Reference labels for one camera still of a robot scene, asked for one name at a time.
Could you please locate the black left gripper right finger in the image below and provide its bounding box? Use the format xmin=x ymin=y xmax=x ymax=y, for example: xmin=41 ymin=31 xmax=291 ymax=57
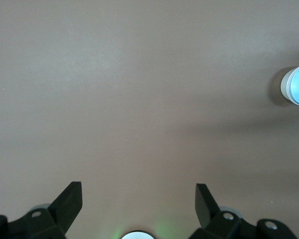
xmin=189 ymin=183 xmax=296 ymax=239

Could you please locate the white bowl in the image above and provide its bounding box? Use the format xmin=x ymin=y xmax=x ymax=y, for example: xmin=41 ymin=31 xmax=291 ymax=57
xmin=280 ymin=67 xmax=294 ymax=102

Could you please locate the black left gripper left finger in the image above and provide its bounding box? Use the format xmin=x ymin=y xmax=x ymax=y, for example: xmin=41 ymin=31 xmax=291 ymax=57
xmin=0 ymin=181 xmax=83 ymax=239

